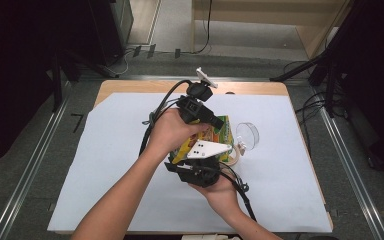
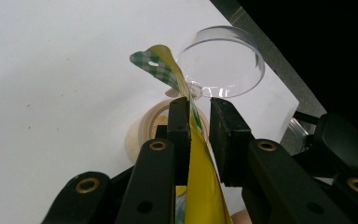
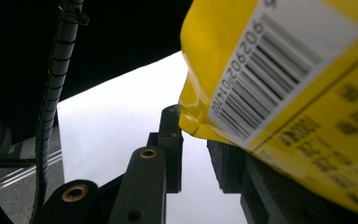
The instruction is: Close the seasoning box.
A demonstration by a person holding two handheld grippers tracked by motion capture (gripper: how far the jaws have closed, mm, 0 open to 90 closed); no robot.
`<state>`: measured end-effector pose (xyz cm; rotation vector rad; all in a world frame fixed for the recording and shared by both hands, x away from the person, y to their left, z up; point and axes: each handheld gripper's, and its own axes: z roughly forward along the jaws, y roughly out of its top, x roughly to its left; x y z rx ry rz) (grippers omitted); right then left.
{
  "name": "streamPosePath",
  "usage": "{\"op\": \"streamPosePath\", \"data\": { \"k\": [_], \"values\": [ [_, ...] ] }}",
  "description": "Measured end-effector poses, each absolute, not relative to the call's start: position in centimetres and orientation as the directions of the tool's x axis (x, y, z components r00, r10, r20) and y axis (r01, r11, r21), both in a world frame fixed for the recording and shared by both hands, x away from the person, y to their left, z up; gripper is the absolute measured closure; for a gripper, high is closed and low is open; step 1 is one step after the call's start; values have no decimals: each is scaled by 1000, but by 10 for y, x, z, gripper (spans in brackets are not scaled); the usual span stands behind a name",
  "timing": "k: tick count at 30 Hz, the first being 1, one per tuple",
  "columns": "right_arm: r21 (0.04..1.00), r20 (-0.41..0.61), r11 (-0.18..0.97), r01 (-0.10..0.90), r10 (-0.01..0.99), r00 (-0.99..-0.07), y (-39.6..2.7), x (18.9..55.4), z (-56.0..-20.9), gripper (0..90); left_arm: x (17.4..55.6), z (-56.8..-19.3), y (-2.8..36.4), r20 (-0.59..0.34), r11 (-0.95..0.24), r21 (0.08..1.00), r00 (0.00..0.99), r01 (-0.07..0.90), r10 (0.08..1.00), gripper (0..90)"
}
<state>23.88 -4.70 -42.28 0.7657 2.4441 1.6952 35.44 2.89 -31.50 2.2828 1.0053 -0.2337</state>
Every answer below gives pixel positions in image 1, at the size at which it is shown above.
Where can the glass jar with beige rim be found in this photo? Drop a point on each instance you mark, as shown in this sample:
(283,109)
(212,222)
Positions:
(248,133)

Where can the wooden shelf unit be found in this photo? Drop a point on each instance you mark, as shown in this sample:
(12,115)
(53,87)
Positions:
(246,10)

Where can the black cabinet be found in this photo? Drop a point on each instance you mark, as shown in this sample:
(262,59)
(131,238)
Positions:
(111,30)

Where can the yellow seasoning pouch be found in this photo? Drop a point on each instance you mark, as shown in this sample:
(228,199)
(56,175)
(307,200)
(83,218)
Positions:
(221,133)

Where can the white box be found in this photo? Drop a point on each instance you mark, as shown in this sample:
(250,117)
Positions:
(206,237)

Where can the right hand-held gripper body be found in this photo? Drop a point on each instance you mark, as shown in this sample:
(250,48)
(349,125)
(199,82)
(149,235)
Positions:
(200,171)

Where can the small black floor block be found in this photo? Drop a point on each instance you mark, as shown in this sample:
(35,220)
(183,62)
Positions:
(151,51)
(177,53)
(137,51)

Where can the person's left hand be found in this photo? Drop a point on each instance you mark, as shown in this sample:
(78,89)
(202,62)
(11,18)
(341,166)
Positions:
(170,133)

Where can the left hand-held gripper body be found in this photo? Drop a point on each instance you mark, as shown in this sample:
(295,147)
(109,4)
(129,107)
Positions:
(193,106)

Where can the person's right hand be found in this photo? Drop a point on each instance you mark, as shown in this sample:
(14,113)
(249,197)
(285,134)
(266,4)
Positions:
(221,196)

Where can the black stand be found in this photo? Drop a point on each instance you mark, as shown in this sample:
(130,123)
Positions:
(57,80)
(330,66)

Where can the metal floor rail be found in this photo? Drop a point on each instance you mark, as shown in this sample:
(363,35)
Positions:
(353,173)
(30,173)

